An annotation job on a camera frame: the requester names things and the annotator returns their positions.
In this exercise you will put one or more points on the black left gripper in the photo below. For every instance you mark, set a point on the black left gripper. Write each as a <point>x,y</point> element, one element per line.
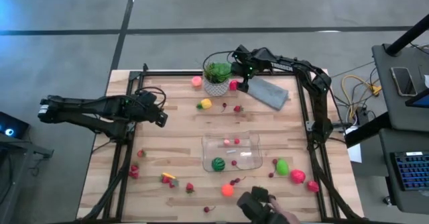
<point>140,111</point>

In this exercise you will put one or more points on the grey folded cloth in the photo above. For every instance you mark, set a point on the grey folded cloth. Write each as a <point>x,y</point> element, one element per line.
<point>268,93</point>

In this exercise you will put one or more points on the black tablet screen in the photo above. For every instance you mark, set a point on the black tablet screen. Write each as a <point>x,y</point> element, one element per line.
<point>420,100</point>

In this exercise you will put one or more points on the black round pole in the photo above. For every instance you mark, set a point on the black round pole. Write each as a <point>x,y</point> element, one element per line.
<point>407,36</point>

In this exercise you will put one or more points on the red toy cherry with stem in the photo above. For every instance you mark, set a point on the red toy cherry with stem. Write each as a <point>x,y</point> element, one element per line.
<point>224,105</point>
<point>234,163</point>

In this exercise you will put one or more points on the clear plastic container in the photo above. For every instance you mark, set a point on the clear plastic container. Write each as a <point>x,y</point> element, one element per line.
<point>248,163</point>

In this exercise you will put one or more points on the red toy cherry pair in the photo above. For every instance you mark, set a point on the red toy cherry pair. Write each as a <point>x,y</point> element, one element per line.
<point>234,181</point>

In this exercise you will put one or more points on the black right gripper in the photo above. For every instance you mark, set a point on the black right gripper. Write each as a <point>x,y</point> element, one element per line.
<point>249,63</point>

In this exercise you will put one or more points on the white paper sheet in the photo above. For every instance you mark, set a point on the white paper sheet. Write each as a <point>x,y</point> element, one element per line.
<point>354,152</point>

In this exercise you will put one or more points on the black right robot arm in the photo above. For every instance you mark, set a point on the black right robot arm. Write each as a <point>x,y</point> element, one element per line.
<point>318,110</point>

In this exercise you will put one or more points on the black device with blue light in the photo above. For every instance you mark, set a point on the black device with blue light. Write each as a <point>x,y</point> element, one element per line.
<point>11,125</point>

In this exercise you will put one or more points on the large red toy strawberry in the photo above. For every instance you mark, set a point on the large red toy strawberry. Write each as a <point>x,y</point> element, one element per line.
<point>297,176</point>

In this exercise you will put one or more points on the black frame clamp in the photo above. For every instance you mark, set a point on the black frame clamp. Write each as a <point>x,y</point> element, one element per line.
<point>145,67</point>

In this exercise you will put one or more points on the black diagonal beam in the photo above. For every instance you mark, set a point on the black diagonal beam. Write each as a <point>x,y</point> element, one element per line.
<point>367,130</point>

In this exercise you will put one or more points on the black aluminium table frame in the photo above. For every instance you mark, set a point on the black aluminium table frame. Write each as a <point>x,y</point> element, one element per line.
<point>174,73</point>

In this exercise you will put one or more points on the yellow toy banana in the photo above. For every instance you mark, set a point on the yellow toy banana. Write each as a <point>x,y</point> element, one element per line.
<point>168,175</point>

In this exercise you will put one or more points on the small red toy cherry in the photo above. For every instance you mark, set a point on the small red toy cherry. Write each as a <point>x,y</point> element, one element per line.
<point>237,141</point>
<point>275,161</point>
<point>271,175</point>

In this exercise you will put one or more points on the small pink toy fruit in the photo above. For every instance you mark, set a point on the small pink toy fruit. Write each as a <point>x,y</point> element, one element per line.
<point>227,142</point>

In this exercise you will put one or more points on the black metal stand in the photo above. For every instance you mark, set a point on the black metal stand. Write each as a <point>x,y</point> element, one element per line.
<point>20,157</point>

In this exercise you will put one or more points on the green toy mango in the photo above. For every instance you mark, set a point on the green toy mango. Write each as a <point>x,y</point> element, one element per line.
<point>282,167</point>

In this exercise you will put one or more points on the red toy raspberry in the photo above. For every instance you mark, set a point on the red toy raspberry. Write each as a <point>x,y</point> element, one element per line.
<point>134,175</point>
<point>134,167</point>

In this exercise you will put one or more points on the red toy strawberry green leaves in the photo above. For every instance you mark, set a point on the red toy strawberry green leaves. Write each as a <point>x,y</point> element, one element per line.
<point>238,109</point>
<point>165,180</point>
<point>173,183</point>
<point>190,187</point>
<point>141,153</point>

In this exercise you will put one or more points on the black power strip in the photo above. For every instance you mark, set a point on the black power strip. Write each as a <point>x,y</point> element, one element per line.
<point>362,115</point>

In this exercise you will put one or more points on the yellow toy corn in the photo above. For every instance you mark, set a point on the yellow toy corn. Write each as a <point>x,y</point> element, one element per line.
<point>205,104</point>

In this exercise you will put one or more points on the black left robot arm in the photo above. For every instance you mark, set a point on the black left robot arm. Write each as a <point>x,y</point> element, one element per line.
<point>83,111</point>

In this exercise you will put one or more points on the red toy apple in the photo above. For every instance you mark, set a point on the red toy apple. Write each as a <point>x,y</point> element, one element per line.
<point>206,209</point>

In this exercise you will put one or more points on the orange toy pumpkin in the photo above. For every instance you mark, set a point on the orange toy pumpkin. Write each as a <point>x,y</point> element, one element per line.
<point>227,190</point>

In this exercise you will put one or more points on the succulent in patterned white pot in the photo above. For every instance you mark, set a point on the succulent in patterned white pot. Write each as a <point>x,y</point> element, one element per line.
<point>217,80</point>

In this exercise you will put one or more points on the red toy tomato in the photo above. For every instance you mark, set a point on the red toy tomato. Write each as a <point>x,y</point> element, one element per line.
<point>233,85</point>
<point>313,186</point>

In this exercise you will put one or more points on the black smartphone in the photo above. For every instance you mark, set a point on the black smartphone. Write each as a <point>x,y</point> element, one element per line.
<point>403,81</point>

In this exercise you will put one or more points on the grey desk with phone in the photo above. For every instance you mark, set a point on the grey desk with phone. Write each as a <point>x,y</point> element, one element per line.
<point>385,93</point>

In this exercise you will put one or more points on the grey desk with keyboard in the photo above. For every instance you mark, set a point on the grey desk with keyboard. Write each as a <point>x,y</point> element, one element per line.
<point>385,183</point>

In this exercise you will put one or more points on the green striped toy watermelon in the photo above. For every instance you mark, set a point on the green striped toy watermelon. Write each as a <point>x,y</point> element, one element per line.
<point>218,164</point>

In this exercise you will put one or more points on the person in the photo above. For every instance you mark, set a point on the person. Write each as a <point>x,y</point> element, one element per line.
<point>285,214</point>

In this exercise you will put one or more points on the backlit black keyboard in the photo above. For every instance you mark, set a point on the backlit black keyboard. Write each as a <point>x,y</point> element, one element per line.
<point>412,170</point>

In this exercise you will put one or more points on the pink toy peach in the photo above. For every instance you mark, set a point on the pink toy peach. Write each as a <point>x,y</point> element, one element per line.
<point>196,81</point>

